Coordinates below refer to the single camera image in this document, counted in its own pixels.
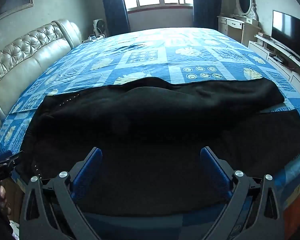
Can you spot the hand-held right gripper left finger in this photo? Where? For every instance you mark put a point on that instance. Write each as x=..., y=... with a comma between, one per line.
x=88, y=171

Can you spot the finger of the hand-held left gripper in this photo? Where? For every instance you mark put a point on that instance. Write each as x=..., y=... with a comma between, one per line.
x=5, y=159

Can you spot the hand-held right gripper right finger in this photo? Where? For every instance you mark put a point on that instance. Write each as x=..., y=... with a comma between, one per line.
x=215, y=171

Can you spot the black pants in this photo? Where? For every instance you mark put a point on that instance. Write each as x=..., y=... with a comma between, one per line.
x=150, y=117

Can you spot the person's left hand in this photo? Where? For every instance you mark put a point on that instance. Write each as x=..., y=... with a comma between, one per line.
x=2, y=196

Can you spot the beige tufted leather headboard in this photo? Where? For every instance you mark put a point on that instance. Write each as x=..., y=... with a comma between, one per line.
x=27, y=55

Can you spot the white television stand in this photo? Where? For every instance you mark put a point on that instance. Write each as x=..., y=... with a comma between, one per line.
x=272, y=52

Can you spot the white power strip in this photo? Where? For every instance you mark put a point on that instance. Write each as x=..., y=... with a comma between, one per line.
x=95, y=39

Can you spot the blue leaf printed bedsheet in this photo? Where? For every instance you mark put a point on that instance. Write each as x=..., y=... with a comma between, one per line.
x=152, y=47

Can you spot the white fan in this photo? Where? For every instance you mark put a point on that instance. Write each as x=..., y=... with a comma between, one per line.
x=99, y=27

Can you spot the cream dresser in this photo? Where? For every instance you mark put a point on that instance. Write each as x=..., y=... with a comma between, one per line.
x=233, y=27

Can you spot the black flat television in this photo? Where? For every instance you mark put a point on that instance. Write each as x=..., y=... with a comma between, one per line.
x=287, y=32

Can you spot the dark blue curtain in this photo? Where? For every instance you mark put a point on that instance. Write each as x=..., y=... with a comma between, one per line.
x=206, y=2
x=113, y=5

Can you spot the brown wooden bed frame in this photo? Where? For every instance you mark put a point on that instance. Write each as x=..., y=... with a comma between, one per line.
x=297, y=220

